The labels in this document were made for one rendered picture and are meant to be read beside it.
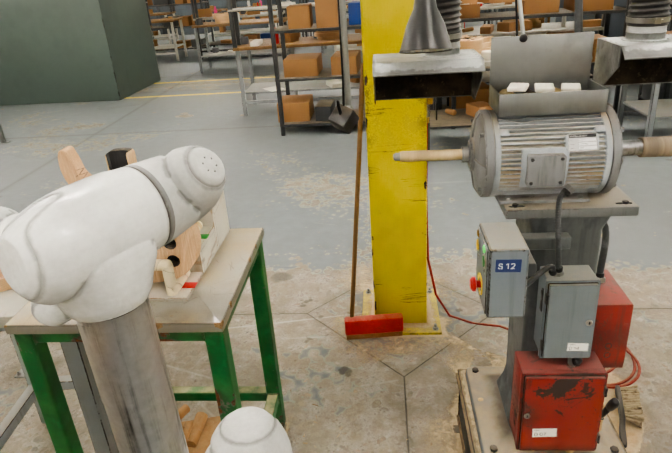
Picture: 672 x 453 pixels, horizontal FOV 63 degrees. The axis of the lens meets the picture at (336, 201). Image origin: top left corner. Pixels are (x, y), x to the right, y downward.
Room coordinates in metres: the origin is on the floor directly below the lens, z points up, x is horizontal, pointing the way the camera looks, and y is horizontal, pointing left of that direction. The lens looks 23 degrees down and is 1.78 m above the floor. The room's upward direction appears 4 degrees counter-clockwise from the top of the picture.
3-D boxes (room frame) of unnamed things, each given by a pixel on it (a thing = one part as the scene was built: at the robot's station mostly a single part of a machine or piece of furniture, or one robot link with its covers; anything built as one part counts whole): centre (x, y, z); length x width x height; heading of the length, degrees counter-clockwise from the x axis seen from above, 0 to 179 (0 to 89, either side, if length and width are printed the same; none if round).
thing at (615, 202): (1.50, -0.67, 1.11); 0.36 x 0.24 x 0.04; 84
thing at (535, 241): (1.39, -0.59, 1.02); 0.13 x 0.04 x 0.04; 84
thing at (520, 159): (1.50, -0.60, 1.25); 0.41 x 0.27 x 0.26; 84
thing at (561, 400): (1.34, -0.65, 0.49); 0.25 x 0.12 x 0.37; 84
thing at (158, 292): (1.44, 0.57, 0.94); 0.27 x 0.15 x 0.01; 84
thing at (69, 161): (1.44, 0.70, 1.33); 0.07 x 0.04 x 0.10; 83
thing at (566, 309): (1.35, -0.65, 0.93); 0.15 x 0.10 x 0.55; 84
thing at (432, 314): (2.55, -0.31, 0.02); 0.40 x 0.40 x 0.02; 84
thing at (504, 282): (1.27, -0.49, 0.99); 0.24 x 0.21 x 0.26; 84
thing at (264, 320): (1.77, 0.31, 0.45); 0.05 x 0.05 x 0.90; 84
